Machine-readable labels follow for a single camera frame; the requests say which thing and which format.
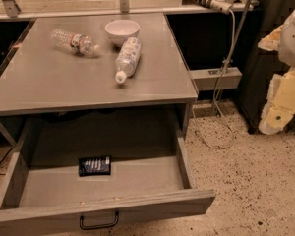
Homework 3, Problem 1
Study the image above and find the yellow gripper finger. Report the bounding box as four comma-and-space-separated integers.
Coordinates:
258, 26, 282, 51

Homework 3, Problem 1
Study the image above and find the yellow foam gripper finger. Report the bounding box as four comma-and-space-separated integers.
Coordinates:
259, 68, 295, 135

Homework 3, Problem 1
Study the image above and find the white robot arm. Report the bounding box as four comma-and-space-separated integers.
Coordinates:
258, 10, 295, 135

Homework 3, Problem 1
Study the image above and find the open grey top drawer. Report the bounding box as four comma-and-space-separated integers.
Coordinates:
0, 108, 215, 236

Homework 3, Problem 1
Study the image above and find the grey counter cabinet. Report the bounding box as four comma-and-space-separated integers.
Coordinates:
0, 13, 197, 144

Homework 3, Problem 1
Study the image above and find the white power strip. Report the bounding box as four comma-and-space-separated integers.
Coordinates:
181, 0, 233, 15

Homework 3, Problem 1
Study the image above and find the grey side shelf block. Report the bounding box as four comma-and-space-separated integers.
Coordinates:
190, 67, 242, 91

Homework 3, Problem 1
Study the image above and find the clear bottle blue label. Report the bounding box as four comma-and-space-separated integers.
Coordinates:
115, 37, 142, 84

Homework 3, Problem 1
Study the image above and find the white ceramic bowl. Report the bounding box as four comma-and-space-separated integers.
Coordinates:
105, 20, 140, 46

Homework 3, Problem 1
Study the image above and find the clear bottle red label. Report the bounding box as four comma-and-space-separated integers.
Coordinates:
50, 29, 100, 57

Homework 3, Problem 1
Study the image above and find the black drawer handle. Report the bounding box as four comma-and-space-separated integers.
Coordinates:
79, 211, 119, 231

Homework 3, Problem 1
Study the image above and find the grey metal rail frame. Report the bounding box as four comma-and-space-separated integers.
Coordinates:
0, 0, 260, 21

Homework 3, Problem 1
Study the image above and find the black floor cable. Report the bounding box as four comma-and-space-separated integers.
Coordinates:
0, 146, 15, 175

